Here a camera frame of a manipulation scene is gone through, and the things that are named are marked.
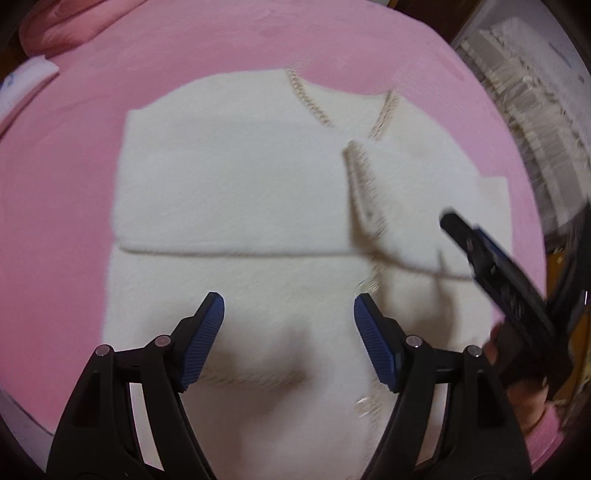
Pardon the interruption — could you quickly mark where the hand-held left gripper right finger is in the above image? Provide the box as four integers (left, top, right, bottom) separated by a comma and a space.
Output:
353, 293, 532, 480

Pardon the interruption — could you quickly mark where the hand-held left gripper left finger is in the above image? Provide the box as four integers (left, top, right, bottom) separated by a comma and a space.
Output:
46, 292, 225, 480

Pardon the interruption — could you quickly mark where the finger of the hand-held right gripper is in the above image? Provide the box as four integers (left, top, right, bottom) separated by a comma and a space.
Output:
440, 211, 555, 340

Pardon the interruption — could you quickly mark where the white knit sweater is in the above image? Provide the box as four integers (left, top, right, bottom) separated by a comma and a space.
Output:
102, 68, 513, 480

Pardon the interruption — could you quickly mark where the person's right hand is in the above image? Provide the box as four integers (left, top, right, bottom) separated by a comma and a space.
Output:
487, 323, 555, 435

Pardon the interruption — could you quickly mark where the cream lace furniture cover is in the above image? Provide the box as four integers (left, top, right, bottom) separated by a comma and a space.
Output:
455, 17, 591, 232

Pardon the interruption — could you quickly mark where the pink bed blanket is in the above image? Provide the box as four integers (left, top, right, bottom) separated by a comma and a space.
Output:
0, 0, 550, 462

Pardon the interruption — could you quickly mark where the small white printed pillow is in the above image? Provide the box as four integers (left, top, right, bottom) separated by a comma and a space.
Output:
0, 55, 61, 134

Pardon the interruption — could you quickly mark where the folded pink quilt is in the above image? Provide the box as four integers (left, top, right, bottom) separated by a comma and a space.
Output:
18, 0, 125, 61

